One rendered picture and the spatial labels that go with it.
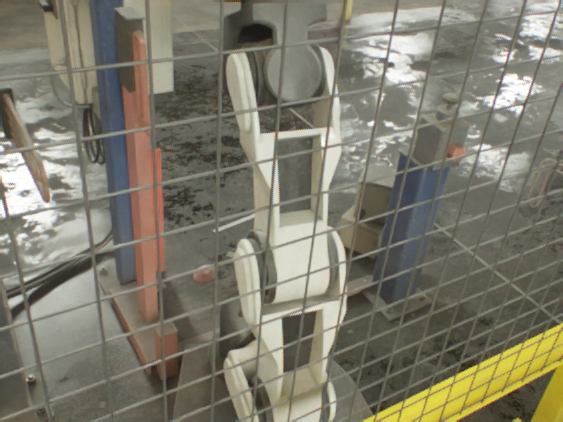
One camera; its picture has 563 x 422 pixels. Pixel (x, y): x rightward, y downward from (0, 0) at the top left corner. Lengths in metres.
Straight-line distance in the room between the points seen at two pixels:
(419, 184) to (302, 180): 0.71
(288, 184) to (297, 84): 0.18
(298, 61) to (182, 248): 1.27
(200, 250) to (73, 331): 0.53
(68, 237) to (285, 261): 1.32
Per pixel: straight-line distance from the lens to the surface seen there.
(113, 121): 1.72
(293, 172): 1.10
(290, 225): 1.07
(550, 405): 1.58
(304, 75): 1.05
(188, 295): 2.01
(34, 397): 1.79
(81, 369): 1.84
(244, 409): 1.32
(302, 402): 1.29
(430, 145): 1.71
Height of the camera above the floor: 1.36
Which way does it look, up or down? 35 degrees down
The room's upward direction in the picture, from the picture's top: 6 degrees clockwise
